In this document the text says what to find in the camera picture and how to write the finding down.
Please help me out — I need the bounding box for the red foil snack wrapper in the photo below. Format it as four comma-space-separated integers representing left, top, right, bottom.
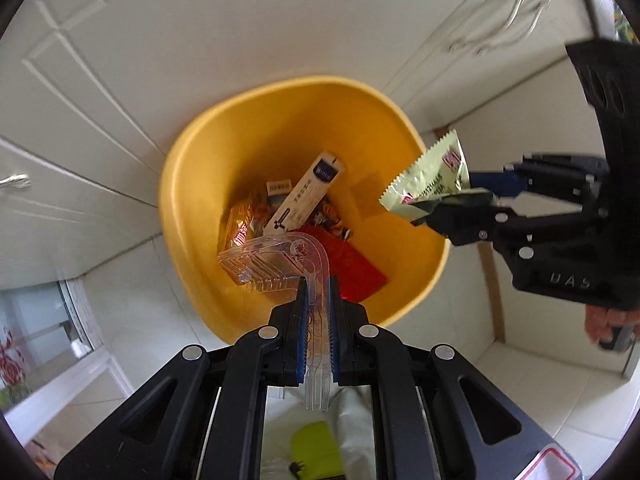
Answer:
297, 224, 387, 304

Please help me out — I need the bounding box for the yellow-green biscuit packet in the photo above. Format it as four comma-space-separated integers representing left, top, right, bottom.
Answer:
378, 129, 471, 224

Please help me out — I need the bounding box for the yellow plastic trash bin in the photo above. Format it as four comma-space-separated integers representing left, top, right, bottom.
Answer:
160, 76, 449, 342

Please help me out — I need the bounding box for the left metal cabinet handle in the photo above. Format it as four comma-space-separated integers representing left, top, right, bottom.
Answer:
0, 174, 32, 191

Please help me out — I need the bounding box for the metal cabinet door handle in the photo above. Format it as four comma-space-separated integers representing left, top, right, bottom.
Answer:
447, 0, 526, 52

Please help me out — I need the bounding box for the white toothpaste tube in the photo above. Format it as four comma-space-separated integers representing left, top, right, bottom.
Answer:
264, 152, 344, 235

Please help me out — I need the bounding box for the golden yellow snack bag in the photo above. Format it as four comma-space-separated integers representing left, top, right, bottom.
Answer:
218, 192, 271, 252

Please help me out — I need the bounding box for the person right hand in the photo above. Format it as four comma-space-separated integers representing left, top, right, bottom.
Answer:
585, 304, 640, 344

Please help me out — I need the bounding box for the lime green object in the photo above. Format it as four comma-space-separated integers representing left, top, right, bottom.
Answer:
288, 422, 346, 480

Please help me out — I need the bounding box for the red white blue wrapper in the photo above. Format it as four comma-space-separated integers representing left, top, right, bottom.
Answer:
307, 196, 352, 240

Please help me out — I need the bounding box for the clear plastic tray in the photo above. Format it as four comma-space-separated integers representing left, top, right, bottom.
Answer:
218, 232, 332, 411

